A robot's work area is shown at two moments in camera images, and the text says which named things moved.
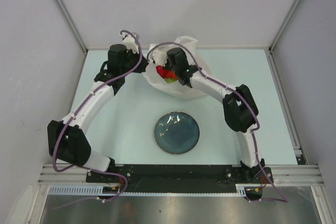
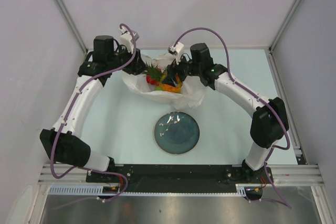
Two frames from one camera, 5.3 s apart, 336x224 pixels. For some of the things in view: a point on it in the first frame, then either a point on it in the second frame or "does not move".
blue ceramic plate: x=177 y=132 does not move
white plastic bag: x=157 y=57 → x=191 y=95
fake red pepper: x=165 y=73 → x=149 y=80
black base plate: x=120 y=179 does not move
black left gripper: x=143 y=63 → x=137 y=65
